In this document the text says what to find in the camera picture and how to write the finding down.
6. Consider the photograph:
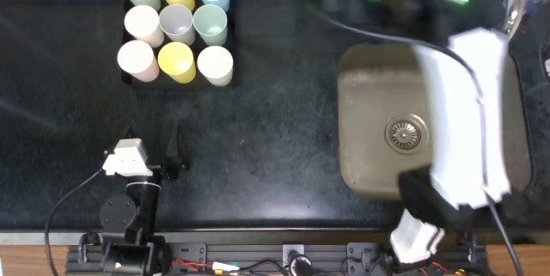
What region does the mounting rail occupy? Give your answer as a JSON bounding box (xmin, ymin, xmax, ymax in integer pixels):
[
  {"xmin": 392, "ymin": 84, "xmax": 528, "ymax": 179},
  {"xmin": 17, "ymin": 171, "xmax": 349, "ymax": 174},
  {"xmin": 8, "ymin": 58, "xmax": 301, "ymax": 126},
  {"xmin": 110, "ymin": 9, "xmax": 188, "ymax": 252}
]
[{"xmin": 66, "ymin": 231, "xmax": 491, "ymax": 276}]

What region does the steel sink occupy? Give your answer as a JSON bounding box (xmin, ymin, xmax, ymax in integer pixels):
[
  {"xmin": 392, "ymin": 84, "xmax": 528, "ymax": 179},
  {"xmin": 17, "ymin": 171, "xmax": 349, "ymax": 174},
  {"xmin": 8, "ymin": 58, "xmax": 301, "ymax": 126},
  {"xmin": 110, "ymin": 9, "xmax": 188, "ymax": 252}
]
[{"xmin": 337, "ymin": 42, "xmax": 534, "ymax": 202}]

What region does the black tray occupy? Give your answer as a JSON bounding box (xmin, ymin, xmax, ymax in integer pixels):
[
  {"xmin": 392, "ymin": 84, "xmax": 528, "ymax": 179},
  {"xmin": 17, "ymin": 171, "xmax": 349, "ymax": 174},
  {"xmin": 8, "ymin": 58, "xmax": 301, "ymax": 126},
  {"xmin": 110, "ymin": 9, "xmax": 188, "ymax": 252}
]
[{"xmin": 119, "ymin": 0, "xmax": 236, "ymax": 90}]

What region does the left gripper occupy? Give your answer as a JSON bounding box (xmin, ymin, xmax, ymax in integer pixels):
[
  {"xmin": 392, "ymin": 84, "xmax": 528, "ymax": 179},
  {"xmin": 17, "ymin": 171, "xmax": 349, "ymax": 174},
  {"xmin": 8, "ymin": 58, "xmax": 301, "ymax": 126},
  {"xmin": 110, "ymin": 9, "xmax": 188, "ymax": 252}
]
[{"xmin": 121, "ymin": 120, "xmax": 191, "ymax": 181}]

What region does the grey cup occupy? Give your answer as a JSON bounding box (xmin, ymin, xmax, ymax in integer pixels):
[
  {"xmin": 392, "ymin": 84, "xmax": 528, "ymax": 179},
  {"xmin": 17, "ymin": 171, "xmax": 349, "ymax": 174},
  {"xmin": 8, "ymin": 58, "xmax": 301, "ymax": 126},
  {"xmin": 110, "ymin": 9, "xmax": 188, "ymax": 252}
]
[{"xmin": 158, "ymin": 3, "xmax": 197, "ymax": 48}]

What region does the pink cup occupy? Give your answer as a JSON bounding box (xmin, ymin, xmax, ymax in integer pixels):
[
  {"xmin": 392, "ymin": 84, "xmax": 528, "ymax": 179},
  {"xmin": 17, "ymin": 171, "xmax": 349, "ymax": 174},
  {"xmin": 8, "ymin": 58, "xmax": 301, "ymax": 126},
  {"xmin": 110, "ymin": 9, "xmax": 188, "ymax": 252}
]
[{"xmin": 116, "ymin": 39, "xmax": 161, "ymax": 83}]

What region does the white cup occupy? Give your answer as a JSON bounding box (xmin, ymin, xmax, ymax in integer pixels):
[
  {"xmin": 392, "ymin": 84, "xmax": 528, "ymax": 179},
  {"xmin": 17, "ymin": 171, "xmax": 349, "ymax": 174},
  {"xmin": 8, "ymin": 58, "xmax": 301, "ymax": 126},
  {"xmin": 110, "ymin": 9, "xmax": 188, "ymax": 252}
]
[
  {"xmin": 123, "ymin": 4, "xmax": 165, "ymax": 49},
  {"xmin": 196, "ymin": 45, "xmax": 235, "ymax": 87}
]

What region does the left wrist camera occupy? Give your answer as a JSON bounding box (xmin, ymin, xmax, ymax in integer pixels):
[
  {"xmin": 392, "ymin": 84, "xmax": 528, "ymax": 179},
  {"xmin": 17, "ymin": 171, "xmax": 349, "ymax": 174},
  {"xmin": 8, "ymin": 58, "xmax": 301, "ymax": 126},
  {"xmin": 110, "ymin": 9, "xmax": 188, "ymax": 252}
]
[{"xmin": 101, "ymin": 138, "xmax": 154, "ymax": 178}]

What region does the black cable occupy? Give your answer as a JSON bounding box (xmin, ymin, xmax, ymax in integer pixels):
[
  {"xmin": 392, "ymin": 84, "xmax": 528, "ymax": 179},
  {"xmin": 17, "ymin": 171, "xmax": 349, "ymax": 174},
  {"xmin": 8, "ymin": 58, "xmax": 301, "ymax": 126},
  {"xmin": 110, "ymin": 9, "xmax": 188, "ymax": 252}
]
[
  {"xmin": 315, "ymin": 9, "xmax": 523, "ymax": 276},
  {"xmin": 45, "ymin": 168, "xmax": 107, "ymax": 276}
]

